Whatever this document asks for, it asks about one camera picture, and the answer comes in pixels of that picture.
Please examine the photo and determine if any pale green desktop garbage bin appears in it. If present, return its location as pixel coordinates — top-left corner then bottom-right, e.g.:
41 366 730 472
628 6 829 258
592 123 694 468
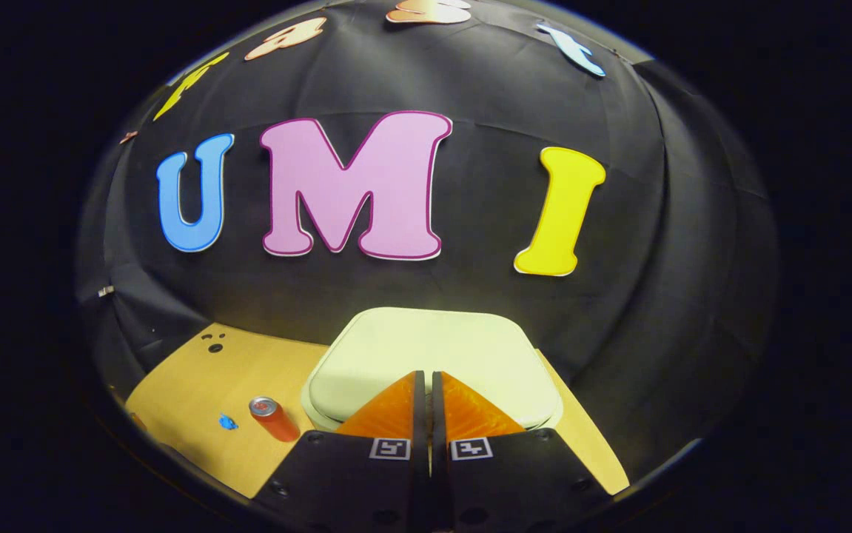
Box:
301 306 564 434

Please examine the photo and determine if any red pop can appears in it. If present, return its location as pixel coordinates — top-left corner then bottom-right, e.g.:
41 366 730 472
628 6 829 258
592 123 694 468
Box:
248 396 302 443

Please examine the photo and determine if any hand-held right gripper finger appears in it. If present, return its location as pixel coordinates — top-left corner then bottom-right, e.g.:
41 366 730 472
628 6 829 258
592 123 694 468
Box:
252 370 428 533
432 370 613 533

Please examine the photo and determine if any black backdrop cloth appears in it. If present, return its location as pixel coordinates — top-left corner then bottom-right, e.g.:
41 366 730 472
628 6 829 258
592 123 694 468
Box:
76 0 778 482

